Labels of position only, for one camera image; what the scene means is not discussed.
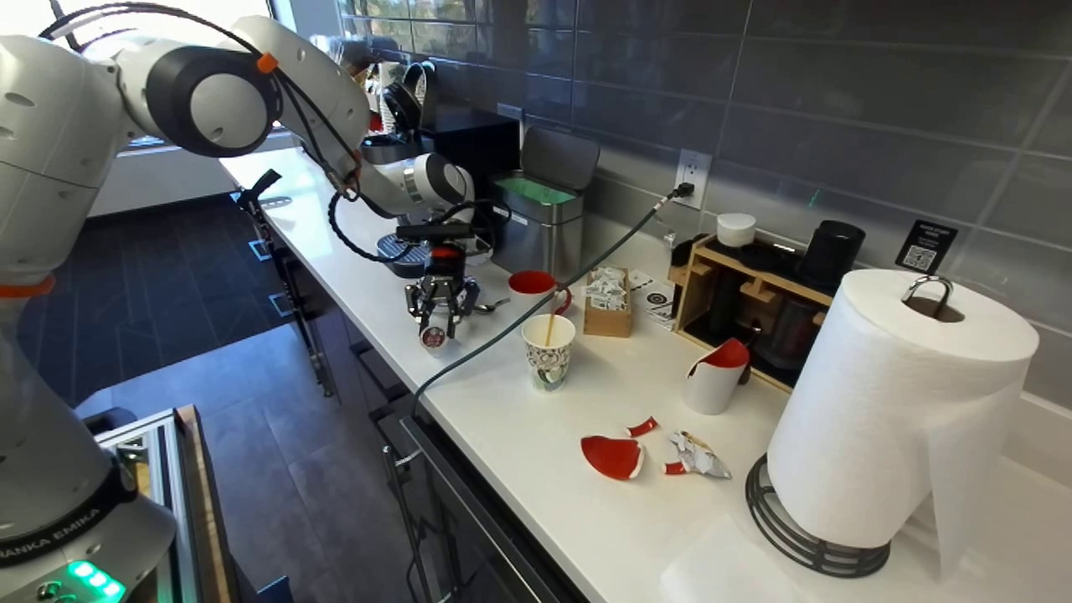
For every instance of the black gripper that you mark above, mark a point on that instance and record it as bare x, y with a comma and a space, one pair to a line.
451, 258

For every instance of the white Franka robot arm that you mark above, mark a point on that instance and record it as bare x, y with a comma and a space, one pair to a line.
70, 155

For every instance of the red bowl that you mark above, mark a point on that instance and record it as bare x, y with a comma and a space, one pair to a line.
535, 284

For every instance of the wooden pod organizer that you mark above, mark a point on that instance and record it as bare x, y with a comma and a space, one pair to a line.
737, 297

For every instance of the wooden stir stick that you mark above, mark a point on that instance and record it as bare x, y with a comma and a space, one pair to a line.
552, 327

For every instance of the patterned paper cup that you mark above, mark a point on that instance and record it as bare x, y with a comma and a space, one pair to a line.
552, 355

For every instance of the stainless steel bin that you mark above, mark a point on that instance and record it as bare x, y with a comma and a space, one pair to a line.
547, 219

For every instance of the cardboard box of packets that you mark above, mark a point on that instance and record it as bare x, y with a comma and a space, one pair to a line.
609, 305

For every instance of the dark glass appliance door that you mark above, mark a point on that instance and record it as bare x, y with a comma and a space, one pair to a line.
470, 536

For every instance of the small red ceramic shard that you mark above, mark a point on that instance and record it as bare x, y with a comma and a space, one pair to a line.
646, 428
676, 471

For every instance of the broken white red mug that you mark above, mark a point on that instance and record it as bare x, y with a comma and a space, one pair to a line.
714, 379

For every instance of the crumpled silver wrapper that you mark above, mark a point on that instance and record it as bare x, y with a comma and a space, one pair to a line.
698, 458

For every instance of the small white cup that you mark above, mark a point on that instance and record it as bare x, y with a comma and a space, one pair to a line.
735, 228

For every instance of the black cylindrical cup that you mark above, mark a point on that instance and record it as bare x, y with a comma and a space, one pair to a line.
834, 255

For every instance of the white paper towel roll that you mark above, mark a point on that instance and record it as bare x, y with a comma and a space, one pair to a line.
893, 412

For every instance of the black QR code sign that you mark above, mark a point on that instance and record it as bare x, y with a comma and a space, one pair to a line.
925, 245

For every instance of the white wall outlet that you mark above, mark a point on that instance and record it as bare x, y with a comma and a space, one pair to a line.
690, 176

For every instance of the aluminium frame cart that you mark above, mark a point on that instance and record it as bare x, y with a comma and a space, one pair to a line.
168, 505

